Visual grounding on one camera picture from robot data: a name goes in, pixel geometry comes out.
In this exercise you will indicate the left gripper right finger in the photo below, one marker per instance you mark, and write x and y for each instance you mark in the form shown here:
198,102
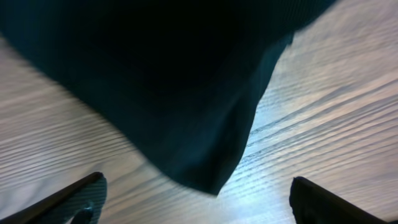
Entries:
312,204

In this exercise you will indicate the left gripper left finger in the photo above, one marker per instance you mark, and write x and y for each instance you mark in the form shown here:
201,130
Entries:
80,202

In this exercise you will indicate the black t-shirt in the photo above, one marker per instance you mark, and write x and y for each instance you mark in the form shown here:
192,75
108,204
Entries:
180,79

